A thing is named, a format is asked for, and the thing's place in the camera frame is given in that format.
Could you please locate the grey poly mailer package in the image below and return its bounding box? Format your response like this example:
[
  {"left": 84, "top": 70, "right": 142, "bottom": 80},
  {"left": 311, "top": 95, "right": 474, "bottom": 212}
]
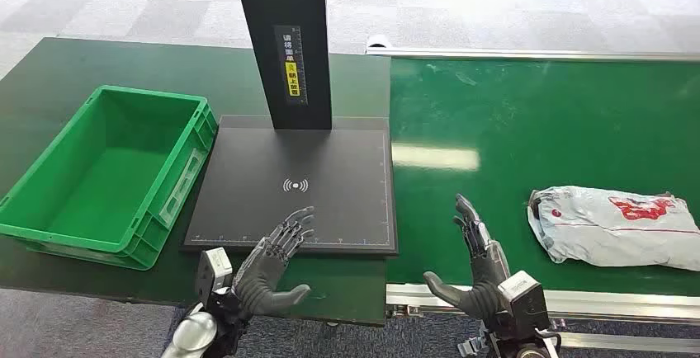
[{"left": 527, "top": 185, "right": 700, "bottom": 273}]

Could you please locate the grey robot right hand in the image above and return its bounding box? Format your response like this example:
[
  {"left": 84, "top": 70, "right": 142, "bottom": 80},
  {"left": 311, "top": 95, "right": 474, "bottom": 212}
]
[{"left": 422, "top": 193, "right": 513, "bottom": 324}]

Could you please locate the yellow and black column label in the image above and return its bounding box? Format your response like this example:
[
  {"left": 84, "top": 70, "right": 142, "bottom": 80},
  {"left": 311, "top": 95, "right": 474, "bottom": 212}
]
[{"left": 273, "top": 25, "right": 309, "bottom": 106}]

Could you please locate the black scale column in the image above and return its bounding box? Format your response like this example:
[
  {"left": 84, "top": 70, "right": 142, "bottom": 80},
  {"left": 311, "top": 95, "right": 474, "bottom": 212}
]
[{"left": 231, "top": 0, "right": 333, "bottom": 131}]

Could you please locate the aluminium conveyor side rail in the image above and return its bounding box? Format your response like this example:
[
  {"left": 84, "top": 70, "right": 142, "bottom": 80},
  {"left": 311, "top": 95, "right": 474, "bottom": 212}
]
[
  {"left": 366, "top": 35, "right": 700, "bottom": 64},
  {"left": 385, "top": 283, "right": 700, "bottom": 355}
]

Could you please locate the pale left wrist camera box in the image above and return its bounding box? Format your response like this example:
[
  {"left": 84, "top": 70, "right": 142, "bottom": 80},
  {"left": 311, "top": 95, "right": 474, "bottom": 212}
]
[{"left": 196, "top": 247, "right": 234, "bottom": 306}]

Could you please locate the green plastic crate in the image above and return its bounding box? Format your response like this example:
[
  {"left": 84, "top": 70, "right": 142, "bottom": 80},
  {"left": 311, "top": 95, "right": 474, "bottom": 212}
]
[{"left": 0, "top": 84, "right": 220, "bottom": 272}]

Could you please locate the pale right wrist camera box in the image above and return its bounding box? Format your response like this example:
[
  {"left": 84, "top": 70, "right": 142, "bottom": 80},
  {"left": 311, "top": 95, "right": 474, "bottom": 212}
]
[{"left": 496, "top": 271, "right": 552, "bottom": 342}]

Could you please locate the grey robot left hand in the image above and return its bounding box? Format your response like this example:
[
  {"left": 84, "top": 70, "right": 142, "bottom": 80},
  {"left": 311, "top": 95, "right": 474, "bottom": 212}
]
[{"left": 234, "top": 206, "right": 317, "bottom": 318}]

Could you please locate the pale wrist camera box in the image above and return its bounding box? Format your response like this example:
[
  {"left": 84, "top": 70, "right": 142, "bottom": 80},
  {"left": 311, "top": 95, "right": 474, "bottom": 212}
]
[
  {"left": 496, "top": 271, "right": 552, "bottom": 342},
  {"left": 196, "top": 247, "right": 234, "bottom": 306}
]

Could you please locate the green conveyor belt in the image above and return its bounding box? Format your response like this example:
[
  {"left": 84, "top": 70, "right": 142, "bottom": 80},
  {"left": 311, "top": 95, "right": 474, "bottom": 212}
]
[{"left": 386, "top": 57, "right": 700, "bottom": 298}]

